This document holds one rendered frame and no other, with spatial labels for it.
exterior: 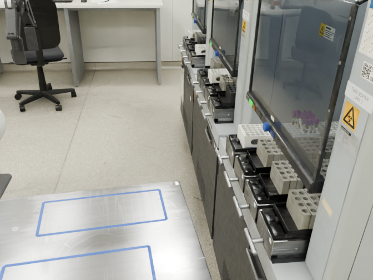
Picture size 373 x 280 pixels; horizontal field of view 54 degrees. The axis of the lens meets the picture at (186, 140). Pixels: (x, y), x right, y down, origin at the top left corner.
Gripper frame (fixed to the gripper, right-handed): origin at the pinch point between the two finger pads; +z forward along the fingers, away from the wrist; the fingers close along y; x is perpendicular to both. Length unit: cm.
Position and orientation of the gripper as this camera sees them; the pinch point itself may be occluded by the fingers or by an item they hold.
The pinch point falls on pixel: (26, 53)
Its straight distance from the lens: 119.5
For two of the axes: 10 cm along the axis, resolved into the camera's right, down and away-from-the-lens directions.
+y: 1.1, 4.8, -8.7
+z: -0.2, 8.8, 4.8
